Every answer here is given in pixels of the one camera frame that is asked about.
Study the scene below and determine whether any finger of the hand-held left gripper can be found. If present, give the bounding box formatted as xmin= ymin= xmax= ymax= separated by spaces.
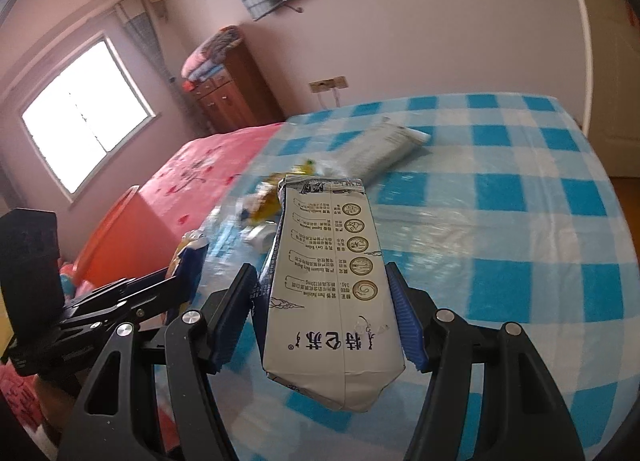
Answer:
xmin=125 ymin=286 xmax=193 ymax=330
xmin=97 ymin=267 xmax=181 ymax=300

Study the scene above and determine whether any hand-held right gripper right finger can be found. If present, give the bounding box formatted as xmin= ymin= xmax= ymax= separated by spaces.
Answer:
xmin=384 ymin=261 xmax=586 ymax=461

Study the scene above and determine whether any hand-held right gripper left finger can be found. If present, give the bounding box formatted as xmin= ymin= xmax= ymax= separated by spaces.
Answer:
xmin=57 ymin=262 xmax=261 ymax=461

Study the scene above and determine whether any orange plastic basin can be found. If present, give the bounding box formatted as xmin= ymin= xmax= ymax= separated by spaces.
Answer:
xmin=59 ymin=185 xmax=201 ymax=299

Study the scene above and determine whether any white milk carton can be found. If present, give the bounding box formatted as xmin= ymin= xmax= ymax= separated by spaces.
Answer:
xmin=254 ymin=173 xmax=406 ymax=413

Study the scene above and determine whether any white wrapper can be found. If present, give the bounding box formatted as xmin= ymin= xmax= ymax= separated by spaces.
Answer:
xmin=242 ymin=222 xmax=277 ymax=256

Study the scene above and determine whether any yellow green snack packet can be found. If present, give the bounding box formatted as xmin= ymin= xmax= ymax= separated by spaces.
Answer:
xmin=239 ymin=158 xmax=321 ymax=224

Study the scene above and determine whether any grey wet wipes packet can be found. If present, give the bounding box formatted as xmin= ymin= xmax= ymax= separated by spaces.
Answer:
xmin=340 ymin=116 xmax=431 ymax=182

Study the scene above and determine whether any blue checkered tablecloth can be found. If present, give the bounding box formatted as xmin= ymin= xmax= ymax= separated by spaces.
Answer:
xmin=150 ymin=93 xmax=638 ymax=461

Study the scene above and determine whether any pink bed blanket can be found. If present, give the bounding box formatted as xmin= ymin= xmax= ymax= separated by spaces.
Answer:
xmin=0 ymin=122 xmax=287 ymax=461

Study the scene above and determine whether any bright window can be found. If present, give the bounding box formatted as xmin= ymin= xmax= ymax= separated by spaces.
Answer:
xmin=20 ymin=31 xmax=158 ymax=202

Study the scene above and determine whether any brown wooden cabinet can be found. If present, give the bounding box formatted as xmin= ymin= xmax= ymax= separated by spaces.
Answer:
xmin=187 ymin=38 xmax=286 ymax=134

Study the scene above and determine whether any grey curtain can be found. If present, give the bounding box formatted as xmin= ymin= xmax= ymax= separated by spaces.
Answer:
xmin=117 ymin=0 xmax=201 ymax=134

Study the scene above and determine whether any stack of folded blankets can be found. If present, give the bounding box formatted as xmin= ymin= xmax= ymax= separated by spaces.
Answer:
xmin=180 ymin=25 xmax=241 ymax=80

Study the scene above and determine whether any white door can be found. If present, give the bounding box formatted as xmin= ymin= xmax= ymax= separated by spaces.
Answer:
xmin=567 ymin=0 xmax=640 ymax=179

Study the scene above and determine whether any wall socket strip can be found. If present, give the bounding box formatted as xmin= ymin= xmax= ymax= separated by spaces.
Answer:
xmin=308 ymin=76 xmax=349 ymax=93

